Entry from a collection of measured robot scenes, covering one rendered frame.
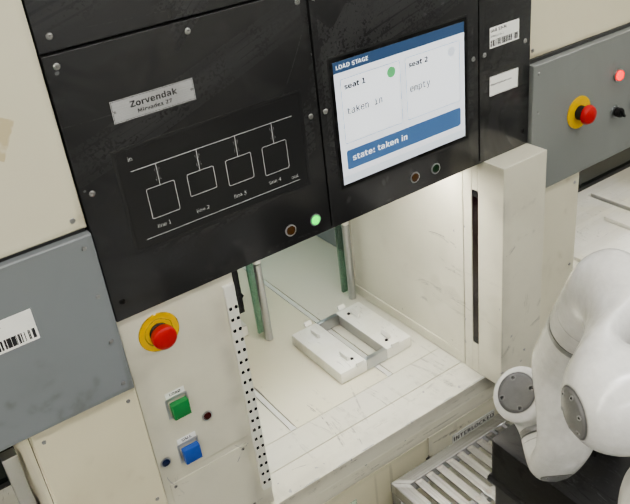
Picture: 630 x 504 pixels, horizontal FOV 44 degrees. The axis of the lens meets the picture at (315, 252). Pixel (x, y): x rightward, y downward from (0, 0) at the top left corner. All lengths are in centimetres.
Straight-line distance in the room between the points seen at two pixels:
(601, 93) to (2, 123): 119
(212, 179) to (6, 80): 33
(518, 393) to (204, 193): 55
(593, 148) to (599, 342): 104
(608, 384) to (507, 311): 95
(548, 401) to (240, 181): 55
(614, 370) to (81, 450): 83
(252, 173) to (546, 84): 66
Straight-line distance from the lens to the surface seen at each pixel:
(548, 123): 165
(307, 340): 193
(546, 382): 109
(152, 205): 115
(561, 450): 114
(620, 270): 88
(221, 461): 146
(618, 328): 82
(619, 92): 182
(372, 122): 133
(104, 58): 108
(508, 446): 147
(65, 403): 123
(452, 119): 146
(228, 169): 119
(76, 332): 118
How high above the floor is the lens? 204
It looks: 30 degrees down
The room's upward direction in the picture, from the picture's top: 7 degrees counter-clockwise
